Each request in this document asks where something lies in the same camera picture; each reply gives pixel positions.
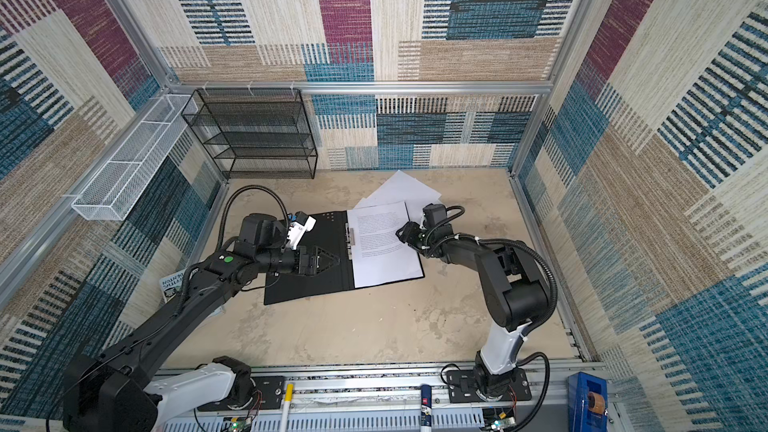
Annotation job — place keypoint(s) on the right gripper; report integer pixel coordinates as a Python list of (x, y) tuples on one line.
[(409, 230)]

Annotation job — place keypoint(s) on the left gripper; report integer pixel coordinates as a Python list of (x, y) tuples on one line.
[(310, 267)]

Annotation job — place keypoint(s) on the orange folder black inside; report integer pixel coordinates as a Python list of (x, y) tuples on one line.
[(331, 233)]

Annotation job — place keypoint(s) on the printed paper sheet back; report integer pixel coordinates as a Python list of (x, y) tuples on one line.
[(384, 246)]

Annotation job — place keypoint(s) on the white paper sheet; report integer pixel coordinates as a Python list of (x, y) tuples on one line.
[(402, 187)]

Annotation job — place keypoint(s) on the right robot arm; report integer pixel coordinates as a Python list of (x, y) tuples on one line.
[(520, 293)]

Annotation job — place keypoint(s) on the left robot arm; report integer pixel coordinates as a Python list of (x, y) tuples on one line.
[(116, 390)]

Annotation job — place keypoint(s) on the white yellow marker pen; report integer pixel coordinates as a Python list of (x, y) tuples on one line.
[(285, 409)]

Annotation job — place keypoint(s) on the colourful children's book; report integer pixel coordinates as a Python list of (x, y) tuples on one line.
[(170, 285)]

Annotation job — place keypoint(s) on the blue glue stick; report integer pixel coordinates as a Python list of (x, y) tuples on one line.
[(425, 416)]

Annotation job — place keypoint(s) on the green circuit board left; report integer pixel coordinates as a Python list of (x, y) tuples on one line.
[(237, 424)]

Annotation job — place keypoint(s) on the green circuit board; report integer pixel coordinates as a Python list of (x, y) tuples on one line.
[(504, 423), (237, 424)]

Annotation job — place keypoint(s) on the green circuit board right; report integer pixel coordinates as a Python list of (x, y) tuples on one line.
[(504, 423)]

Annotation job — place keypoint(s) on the blue box with tape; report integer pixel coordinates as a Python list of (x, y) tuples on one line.
[(587, 403)]

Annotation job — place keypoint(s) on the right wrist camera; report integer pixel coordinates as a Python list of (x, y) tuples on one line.
[(433, 214)]

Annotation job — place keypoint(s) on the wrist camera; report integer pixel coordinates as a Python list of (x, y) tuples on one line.
[(433, 214), (262, 230)]

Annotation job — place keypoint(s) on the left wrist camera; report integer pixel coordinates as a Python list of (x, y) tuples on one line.
[(262, 230)]

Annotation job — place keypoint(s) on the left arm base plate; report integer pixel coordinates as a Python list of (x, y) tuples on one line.
[(270, 392)]

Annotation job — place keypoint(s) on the black wire mesh shelf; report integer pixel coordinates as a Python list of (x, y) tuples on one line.
[(254, 133)]

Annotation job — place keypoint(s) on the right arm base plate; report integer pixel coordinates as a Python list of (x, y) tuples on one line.
[(463, 388)]

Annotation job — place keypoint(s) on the white wire mesh basket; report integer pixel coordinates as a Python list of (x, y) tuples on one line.
[(116, 188)]

